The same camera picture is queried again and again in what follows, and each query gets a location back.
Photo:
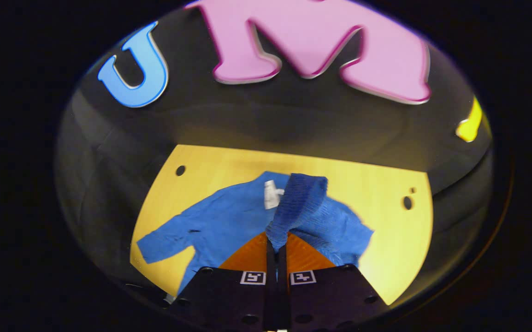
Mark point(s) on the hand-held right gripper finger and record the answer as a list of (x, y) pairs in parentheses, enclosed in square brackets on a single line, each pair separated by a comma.
[(282, 295), (271, 295)]

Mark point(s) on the black backdrop cloth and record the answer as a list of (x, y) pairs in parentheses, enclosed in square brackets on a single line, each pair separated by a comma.
[(293, 120)]

